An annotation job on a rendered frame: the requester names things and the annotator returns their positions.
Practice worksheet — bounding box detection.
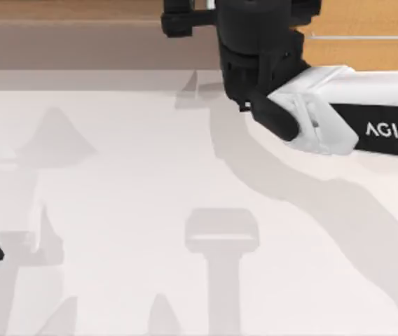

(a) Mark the long metal handle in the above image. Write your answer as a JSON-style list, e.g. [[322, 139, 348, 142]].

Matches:
[[310, 33, 398, 41]]

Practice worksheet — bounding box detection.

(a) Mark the pale wooden drawer front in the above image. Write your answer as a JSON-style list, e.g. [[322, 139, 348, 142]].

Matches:
[[302, 0, 398, 74]]

